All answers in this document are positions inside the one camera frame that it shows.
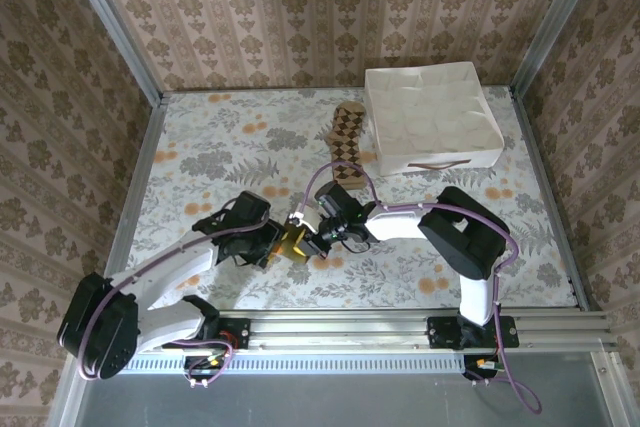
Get brown argyle sock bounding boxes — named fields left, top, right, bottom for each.
left=324, top=102, right=371, bottom=192

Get floral tablecloth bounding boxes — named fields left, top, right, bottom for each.
left=127, top=88, right=576, bottom=309

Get white fabric organizer box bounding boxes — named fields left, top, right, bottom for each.
left=363, top=61, right=504, bottom=177

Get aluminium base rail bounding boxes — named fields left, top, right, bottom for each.
left=214, top=309, right=619, bottom=354

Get white slotted cable duct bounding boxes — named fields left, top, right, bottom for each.
left=124, top=354, right=471, bottom=374

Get black connector with wires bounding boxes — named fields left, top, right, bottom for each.
left=462, top=352, right=507, bottom=387
left=182, top=341, right=236, bottom=391

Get aluminium table side rail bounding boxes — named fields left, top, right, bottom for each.
left=107, top=91, right=169, bottom=268
left=508, top=86, right=591, bottom=312

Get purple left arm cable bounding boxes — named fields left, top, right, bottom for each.
left=79, top=196, right=271, bottom=381

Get aluminium frame post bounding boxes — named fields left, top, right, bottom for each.
left=508, top=0, right=609, bottom=96
left=58, top=0, right=165, bottom=107

